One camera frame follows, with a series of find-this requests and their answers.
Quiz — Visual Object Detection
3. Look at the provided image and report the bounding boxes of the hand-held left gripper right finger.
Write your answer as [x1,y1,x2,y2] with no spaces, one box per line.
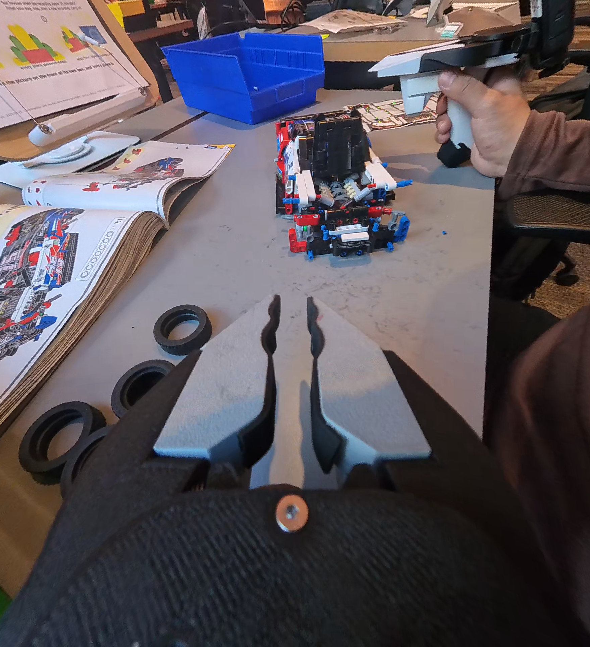
[304,297,433,474]

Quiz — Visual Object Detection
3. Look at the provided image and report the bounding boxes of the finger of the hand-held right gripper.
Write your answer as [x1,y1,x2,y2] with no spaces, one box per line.
[368,39,472,79]

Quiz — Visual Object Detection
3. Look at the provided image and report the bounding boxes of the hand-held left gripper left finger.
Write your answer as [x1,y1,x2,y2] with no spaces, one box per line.
[153,295,282,469]

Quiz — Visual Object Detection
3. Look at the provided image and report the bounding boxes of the toy brick race car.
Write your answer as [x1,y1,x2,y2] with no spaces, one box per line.
[274,107,414,262]

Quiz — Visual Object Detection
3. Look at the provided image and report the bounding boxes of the person's right forearm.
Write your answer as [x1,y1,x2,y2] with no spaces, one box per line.
[494,107,590,204]

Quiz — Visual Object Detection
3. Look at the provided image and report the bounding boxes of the grey desk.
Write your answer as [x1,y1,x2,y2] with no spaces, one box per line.
[0,88,496,597]

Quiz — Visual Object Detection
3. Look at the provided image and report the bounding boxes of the person's right hand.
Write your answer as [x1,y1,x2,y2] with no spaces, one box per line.
[434,69,533,179]

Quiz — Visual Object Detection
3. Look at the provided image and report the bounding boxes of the neighbouring beige table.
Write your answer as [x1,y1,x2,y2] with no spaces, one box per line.
[319,0,524,93]

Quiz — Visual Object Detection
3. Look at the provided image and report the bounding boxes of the printed sticker sheet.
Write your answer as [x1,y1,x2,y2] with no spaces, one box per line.
[344,98,440,130]

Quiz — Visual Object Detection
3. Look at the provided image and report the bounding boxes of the scattered printed papers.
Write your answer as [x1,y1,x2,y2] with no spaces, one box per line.
[301,8,408,34]

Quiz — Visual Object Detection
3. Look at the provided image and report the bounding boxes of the black toy tyre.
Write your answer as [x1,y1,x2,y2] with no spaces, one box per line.
[153,304,213,357]
[18,401,108,477]
[111,359,178,420]
[60,425,115,499]

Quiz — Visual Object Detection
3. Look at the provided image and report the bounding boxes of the blue plastic bin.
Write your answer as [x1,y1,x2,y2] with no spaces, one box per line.
[161,31,326,126]

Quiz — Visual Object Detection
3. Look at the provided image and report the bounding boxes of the person's brown shirt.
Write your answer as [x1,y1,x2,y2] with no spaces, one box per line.
[489,260,590,647]

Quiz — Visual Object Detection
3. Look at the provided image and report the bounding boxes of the toy car instruction booklet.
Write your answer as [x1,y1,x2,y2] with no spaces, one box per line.
[0,203,168,446]

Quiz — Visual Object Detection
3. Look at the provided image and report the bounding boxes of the yellow-cornered white booklet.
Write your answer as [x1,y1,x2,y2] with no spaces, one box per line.
[21,140,236,228]

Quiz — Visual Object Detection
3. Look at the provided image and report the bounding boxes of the tan clipboard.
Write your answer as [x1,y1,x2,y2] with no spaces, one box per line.
[0,0,161,163]

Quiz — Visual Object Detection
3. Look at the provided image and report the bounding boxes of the white stand base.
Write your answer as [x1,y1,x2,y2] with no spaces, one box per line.
[0,130,141,186]

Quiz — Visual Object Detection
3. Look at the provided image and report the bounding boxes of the printed instruction sheet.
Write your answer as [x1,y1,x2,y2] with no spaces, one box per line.
[0,0,151,134]

